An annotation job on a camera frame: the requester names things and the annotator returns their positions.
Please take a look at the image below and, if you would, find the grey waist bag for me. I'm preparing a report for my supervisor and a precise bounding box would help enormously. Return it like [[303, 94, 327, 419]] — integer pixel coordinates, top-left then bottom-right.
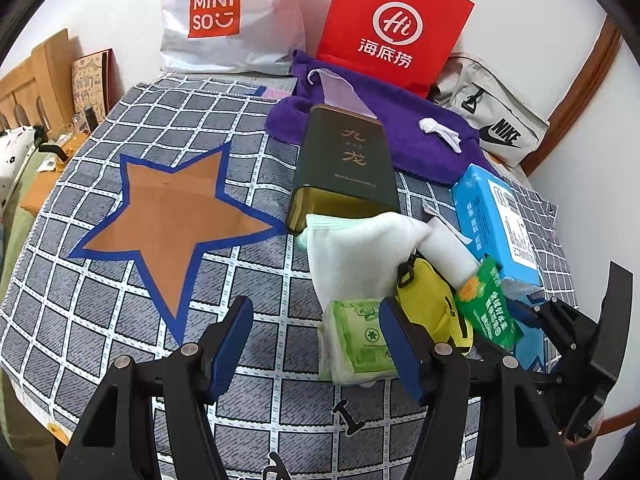
[[430, 55, 551, 167]]

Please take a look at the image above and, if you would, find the orange star mat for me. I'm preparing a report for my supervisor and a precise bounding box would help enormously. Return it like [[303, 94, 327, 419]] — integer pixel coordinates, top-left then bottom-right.
[[69, 141, 287, 346]]

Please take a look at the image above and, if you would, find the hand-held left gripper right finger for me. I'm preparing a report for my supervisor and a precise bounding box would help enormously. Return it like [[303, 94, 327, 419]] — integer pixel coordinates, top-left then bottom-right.
[[378, 297, 573, 480]]

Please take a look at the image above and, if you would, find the white crumpled tissue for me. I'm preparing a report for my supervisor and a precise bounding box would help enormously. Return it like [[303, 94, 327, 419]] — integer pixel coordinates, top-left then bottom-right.
[[417, 117, 466, 153]]

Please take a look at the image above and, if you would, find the wooden headboard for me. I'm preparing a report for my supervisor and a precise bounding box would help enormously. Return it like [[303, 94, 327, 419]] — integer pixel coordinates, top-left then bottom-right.
[[0, 29, 81, 133]]

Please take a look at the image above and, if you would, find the white plastic shopping bag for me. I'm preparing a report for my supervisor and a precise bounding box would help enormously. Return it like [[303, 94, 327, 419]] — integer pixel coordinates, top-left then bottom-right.
[[160, 0, 321, 75]]

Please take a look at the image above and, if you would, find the pale green tissue pack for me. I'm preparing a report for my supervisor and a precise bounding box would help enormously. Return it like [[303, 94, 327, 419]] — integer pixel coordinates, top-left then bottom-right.
[[318, 299, 401, 386]]

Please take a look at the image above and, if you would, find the purple towel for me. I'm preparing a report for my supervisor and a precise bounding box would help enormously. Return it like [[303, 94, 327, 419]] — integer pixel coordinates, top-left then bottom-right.
[[265, 50, 493, 183]]

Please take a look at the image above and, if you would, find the white cloth glove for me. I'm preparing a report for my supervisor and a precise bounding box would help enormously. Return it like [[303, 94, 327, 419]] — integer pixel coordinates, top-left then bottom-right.
[[300, 211, 433, 306]]

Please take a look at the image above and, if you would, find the translucent drawstring pouch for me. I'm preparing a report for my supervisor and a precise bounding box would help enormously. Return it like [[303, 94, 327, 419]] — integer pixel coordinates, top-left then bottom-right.
[[306, 67, 383, 123]]

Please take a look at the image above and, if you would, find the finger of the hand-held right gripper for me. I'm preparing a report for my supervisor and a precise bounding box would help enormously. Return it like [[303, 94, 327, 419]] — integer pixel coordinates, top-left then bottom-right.
[[506, 296, 598, 386]]

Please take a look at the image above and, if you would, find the glass teapot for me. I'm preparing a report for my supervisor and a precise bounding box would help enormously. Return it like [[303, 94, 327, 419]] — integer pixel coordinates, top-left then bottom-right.
[[37, 122, 87, 171]]

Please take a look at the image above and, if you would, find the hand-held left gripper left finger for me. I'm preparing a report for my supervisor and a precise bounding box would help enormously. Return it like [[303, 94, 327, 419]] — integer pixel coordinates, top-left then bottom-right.
[[60, 295, 256, 480]]

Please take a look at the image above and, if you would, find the grey checked bedsheet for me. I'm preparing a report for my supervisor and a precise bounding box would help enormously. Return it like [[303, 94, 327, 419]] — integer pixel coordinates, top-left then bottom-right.
[[0, 72, 573, 480]]

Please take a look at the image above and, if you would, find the yellow pouch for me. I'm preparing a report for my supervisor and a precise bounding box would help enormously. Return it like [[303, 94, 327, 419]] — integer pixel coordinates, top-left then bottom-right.
[[396, 254, 475, 356]]

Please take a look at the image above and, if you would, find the wooden bed frame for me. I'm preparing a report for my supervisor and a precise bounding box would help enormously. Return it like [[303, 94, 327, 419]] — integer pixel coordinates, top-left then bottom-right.
[[520, 15, 623, 178]]

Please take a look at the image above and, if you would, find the red paper bag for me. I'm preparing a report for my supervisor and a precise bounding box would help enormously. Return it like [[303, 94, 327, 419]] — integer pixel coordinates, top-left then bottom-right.
[[316, 0, 475, 98]]

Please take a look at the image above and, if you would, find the white dotted cloth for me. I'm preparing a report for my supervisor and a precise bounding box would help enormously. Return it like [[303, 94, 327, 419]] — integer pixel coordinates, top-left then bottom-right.
[[0, 125, 43, 211]]

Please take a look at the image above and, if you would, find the blue tissue pack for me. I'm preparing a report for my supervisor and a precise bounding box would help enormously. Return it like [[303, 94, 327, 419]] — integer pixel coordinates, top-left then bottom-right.
[[451, 164, 551, 291]]

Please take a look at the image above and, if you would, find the dark green tin box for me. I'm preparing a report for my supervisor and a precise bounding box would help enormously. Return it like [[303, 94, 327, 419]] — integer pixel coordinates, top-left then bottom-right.
[[287, 104, 402, 235]]

